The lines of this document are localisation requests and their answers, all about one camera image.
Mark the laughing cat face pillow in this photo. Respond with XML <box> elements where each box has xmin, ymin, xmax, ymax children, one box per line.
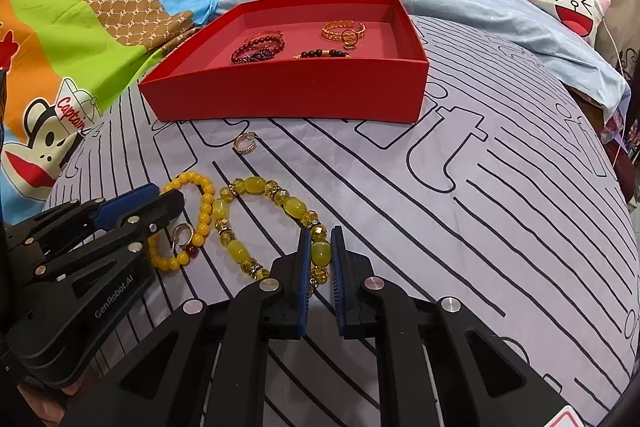
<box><xmin>524</xmin><ymin>0</ymin><xmax>612</xmax><ymax>48</ymax></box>

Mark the red cardboard box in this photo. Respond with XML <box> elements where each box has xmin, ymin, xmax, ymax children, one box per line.
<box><xmin>137</xmin><ymin>0</ymin><xmax>430</xmax><ymax>125</ymax></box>

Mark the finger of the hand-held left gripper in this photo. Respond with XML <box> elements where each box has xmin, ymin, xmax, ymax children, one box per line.
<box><xmin>27</xmin><ymin>190</ymin><xmax>187</xmax><ymax>293</ymax></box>
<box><xmin>5</xmin><ymin>183</ymin><xmax>162</xmax><ymax>258</ymax></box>

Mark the white cable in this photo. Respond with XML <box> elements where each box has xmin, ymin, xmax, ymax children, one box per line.
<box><xmin>602</xmin><ymin>14</ymin><xmax>626</xmax><ymax>75</ymax></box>

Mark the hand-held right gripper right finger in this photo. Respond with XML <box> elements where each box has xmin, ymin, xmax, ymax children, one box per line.
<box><xmin>330</xmin><ymin>227</ymin><xmax>573</xmax><ymax>427</ymax></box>

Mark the black bead bracelet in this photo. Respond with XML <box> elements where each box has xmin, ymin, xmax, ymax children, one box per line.
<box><xmin>292</xmin><ymin>48</ymin><xmax>351</xmax><ymax>60</ymax></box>

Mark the gold hoop earring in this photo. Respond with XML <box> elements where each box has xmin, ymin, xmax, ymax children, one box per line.
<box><xmin>170</xmin><ymin>223</ymin><xmax>197</xmax><ymax>250</ymax></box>

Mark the yellow-green glass bead bracelet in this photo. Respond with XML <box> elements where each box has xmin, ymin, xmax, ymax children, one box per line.
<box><xmin>212</xmin><ymin>176</ymin><xmax>333</xmax><ymax>285</ymax></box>

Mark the colourful cartoon monkey blanket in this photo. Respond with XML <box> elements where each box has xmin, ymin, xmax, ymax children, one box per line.
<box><xmin>0</xmin><ymin>0</ymin><xmax>236</xmax><ymax>212</ymax></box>

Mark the yellow bead bracelet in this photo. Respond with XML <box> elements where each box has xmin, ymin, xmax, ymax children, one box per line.
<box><xmin>147</xmin><ymin>172</ymin><xmax>217</xmax><ymax>271</ymax></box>

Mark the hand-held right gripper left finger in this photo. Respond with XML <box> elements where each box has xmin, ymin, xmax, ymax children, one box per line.
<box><xmin>60</xmin><ymin>229</ymin><xmax>313</xmax><ymax>427</ymax></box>

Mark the purple bead bracelet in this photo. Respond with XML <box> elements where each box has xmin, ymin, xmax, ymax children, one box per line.
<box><xmin>240</xmin><ymin>48</ymin><xmax>278</xmax><ymax>64</ymax></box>

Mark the gold chain cuff bangle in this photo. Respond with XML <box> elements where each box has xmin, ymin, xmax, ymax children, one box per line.
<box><xmin>321</xmin><ymin>21</ymin><xmax>368</xmax><ymax>42</ymax></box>

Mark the dark red bead bracelet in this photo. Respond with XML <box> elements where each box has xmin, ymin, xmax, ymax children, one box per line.
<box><xmin>231</xmin><ymin>33</ymin><xmax>286</xmax><ymax>65</ymax></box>

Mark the dark ornate metal frame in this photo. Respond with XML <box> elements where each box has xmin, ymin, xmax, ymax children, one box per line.
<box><xmin>617</xmin><ymin>47</ymin><xmax>640</xmax><ymax>208</ymax></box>

